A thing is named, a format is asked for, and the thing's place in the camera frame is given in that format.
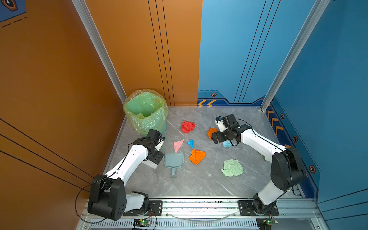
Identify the teal dustpan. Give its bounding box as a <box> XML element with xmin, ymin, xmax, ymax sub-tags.
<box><xmin>164</xmin><ymin>152</ymin><xmax>184</xmax><ymax>179</ymax></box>

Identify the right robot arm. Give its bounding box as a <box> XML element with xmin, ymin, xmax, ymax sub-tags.
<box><xmin>211</xmin><ymin>120</ymin><xmax>307</xmax><ymax>215</ymax></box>

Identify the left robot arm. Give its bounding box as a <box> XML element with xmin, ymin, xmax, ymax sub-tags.
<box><xmin>87</xmin><ymin>129</ymin><xmax>165</xmax><ymax>220</ymax></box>

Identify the large green crumpled paper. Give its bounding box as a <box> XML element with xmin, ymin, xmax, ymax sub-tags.
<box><xmin>220</xmin><ymin>159</ymin><xmax>244</xmax><ymax>177</ymax></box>

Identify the red crumpled paper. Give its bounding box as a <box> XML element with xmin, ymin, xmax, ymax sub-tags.
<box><xmin>181</xmin><ymin>121</ymin><xmax>196</xmax><ymax>134</ymax></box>

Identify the light blue paper scrap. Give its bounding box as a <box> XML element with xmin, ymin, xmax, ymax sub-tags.
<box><xmin>223</xmin><ymin>140</ymin><xmax>232</xmax><ymax>148</ymax></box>

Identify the orange crumpled paper far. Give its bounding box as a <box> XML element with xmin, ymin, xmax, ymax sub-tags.
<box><xmin>207</xmin><ymin>127</ymin><xmax>218</xmax><ymax>139</ymax></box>

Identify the orange crumpled paper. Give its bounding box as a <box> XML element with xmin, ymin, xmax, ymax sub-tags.
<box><xmin>188</xmin><ymin>149</ymin><xmax>207</xmax><ymax>165</ymax></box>
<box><xmin>207</xmin><ymin>127</ymin><xmax>218</xmax><ymax>139</ymax></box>

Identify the pink paper scrap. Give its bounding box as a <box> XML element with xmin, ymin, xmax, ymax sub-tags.
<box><xmin>173</xmin><ymin>140</ymin><xmax>184</xmax><ymax>153</ymax></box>

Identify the green trash bin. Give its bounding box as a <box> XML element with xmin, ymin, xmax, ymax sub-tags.
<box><xmin>125</xmin><ymin>91</ymin><xmax>168</xmax><ymax>136</ymax></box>

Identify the small blue paper scrap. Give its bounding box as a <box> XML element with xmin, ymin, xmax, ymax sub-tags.
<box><xmin>188</xmin><ymin>139</ymin><xmax>195</xmax><ymax>148</ymax></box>

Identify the orange crumpled paper near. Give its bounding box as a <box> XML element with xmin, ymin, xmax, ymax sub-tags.
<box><xmin>188</xmin><ymin>149</ymin><xmax>207</xmax><ymax>165</ymax></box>

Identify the left circuit board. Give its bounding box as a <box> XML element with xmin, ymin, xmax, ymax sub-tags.
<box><xmin>132</xmin><ymin>219</ymin><xmax>152</xmax><ymax>230</ymax></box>

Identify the circuit board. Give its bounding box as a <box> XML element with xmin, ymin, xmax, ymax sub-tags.
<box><xmin>132</xmin><ymin>219</ymin><xmax>152</xmax><ymax>230</ymax></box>
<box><xmin>256</xmin><ymin>218</ymin><xmax>278</xmax><ymax>230</ymax></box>

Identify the right circuit board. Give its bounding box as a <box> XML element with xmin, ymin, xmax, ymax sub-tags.
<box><xmin>256</xmin><ymin>218</ymin><xmax>278</xmax><ymax>230</ymax></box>

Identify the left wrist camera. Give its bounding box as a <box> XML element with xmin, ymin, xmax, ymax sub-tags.
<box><xmin>155</xmin><ymin>136</ymin><xmax>165</xmax><ymax>151</ymax></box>

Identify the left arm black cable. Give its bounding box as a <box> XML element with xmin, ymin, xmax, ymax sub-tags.
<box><xmin>74</xmin><ymin>143</ymin><xmax>133</xmax><ymax>225</ymax></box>

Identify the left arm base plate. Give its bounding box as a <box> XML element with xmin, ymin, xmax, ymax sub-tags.
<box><xmin>123</xmin><ymin>200</ymin><xmax>163</xmax><ymax>217</ymax></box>

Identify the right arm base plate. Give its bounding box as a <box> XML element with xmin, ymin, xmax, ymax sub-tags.
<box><xmin>238</xmin><ymin>200</ymin><xmax>279</xmax><ymax>216</ymax></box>

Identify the aluminium frame rail front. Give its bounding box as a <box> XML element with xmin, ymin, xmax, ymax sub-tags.
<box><xmin>77</xmin><ymin>197</ymin><xmax>328</xmax><ymax>230</ymax></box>

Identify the left aluminium corner post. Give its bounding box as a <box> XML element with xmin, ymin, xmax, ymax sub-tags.
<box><xmin>72</xmin><ymin>0</ymin><xmax>127</xmax><ymax>103</ymax></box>

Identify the aluminium corner post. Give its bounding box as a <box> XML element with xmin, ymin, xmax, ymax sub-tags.
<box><xmin>260</xmin><ymin>0</ymin><xmax>330</xmax><ymax>112</ymax></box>
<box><xmin>72</xmin><ymin>0</ymin><xmax>127</xmax><ymax>103</ymax></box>

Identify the right aluminium corner post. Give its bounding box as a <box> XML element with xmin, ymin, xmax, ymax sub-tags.
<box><xmin>260</xmin><ymin>0</ymin><xmax>330</xmax><ymax>112</ymax></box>

